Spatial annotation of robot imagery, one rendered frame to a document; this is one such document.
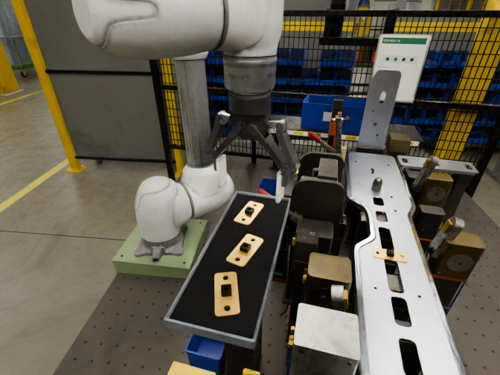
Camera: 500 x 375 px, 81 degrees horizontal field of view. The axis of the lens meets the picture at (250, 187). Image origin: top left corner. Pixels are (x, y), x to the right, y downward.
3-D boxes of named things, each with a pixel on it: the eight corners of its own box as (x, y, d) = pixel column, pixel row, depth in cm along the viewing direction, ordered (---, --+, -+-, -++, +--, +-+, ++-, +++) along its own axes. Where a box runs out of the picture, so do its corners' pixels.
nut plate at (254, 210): (248, 226, 62) (248, 222, 62) (233, 221, 64) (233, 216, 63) (264, 205, 69) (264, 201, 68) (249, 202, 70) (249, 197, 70)
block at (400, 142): (390, 207, 147) (411, 140, 128) (373, 205, 149) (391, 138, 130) (388, 199, 154) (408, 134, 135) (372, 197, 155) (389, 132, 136)
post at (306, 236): (301, 346, 87) (318, 244, 66) (285, 341, 88) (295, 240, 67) (303, 330, 91) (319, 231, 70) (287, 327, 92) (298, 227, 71)
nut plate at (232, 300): (239, 315, 44) (239, 309, 44) (214, 317, 44) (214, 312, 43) (236, 272, 51) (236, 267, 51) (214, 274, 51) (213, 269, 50)
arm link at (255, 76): (264, 59, 44) (263, 100, 47) (284, 53, 51) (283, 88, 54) (212, 56, 47) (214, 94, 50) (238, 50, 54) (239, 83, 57)
